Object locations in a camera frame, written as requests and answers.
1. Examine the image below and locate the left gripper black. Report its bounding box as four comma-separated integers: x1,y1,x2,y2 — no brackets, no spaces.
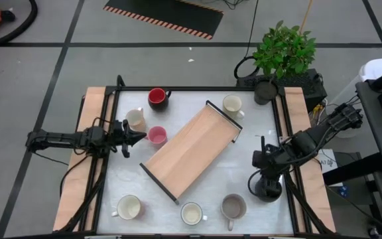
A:
112,119,147,159

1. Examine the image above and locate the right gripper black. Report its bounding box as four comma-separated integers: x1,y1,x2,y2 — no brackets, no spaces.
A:
252,135,288,182

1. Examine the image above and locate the peach mug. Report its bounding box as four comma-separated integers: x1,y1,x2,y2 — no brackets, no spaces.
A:
125,107,147,133

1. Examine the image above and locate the pink mug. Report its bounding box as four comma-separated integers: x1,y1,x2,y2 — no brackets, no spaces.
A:
145,125,168,146

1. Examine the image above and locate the all-black mug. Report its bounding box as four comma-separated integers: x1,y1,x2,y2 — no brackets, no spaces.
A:
254,175,283,204

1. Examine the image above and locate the black mug with red inside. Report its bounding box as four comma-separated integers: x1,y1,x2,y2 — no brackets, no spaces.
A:
147,87,172,112

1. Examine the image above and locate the grey mug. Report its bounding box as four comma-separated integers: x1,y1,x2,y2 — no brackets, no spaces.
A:
220,193,247,232

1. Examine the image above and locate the cream mug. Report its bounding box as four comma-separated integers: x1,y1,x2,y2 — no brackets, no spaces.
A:
222,94,245,120
111,194,145,221

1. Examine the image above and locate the white mug with blue rim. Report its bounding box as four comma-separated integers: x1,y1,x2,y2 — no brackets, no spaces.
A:
180,201,208,226

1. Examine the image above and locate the light wooden side board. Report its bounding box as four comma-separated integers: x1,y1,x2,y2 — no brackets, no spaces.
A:
52,86,107,232
283,86,337,233

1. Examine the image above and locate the white paper sheet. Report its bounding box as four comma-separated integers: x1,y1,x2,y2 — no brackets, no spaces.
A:
316,148,340,187

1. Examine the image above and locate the green leafy plant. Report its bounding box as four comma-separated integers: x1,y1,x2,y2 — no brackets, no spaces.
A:
252,20,317,80

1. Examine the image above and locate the black hazard-striped floor mat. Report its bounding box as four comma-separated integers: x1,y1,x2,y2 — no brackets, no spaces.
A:
103,0,225,40

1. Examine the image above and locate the white waste bin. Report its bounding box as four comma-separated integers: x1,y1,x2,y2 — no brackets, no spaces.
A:
330,58,382,139

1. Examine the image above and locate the yellow stick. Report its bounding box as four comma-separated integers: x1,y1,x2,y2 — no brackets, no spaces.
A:
299,0,314,34

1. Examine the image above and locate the wooden tray with black handles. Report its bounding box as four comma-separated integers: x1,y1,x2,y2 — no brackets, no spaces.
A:
139,100,244,205

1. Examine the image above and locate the black table frame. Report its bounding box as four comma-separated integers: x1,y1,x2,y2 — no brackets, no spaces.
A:
58,74,331,239

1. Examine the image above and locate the black floor cable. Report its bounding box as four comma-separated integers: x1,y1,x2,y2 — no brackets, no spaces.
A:
233,0,260,80

